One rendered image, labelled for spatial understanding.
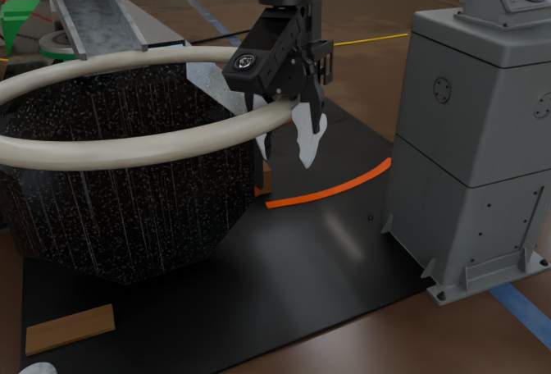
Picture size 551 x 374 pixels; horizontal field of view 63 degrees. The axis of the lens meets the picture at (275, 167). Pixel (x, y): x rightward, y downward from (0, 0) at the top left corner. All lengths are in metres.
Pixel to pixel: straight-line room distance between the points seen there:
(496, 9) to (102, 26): 1.01
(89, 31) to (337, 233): 1.20
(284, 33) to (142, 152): 0.19
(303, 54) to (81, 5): 0.71
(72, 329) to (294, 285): 0.71
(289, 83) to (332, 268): 1.21
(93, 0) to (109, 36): 0.16
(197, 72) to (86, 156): 0.86
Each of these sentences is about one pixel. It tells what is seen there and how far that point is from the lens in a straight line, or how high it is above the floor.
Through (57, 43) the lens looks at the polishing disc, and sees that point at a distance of 1.29.
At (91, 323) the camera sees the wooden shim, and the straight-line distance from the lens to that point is 1.58.
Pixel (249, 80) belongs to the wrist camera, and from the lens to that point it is 0.46.
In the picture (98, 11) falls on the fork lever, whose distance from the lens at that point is 1.12.
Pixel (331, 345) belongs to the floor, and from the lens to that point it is 1.48.
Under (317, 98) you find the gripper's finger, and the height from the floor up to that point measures 0.97.
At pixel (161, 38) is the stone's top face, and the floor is 0.82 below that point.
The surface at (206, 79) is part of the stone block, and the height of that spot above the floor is 0.71.
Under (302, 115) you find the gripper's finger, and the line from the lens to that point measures 0.54.
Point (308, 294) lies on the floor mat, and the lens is 1.58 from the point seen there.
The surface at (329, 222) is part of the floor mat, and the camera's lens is 1.88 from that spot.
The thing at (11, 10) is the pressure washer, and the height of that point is 0.54.
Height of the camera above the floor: 1.17
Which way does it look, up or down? 31 degrees down
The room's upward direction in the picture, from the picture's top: straight up
